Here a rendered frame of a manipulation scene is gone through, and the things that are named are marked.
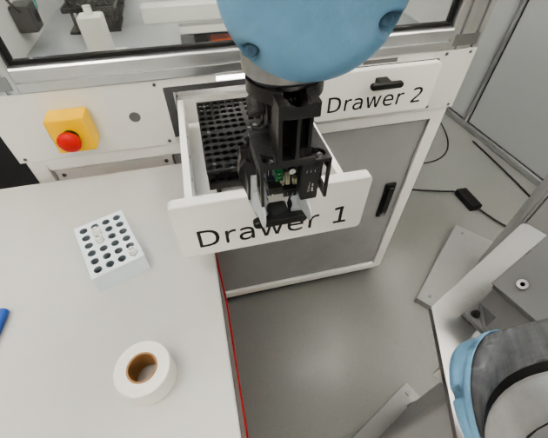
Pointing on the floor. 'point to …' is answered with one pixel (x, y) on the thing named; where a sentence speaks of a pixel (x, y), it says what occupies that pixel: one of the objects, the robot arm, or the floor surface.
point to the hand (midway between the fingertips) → (277, 209)
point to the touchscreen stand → (469, 247)
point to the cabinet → (272, 252)
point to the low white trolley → (101, 316)
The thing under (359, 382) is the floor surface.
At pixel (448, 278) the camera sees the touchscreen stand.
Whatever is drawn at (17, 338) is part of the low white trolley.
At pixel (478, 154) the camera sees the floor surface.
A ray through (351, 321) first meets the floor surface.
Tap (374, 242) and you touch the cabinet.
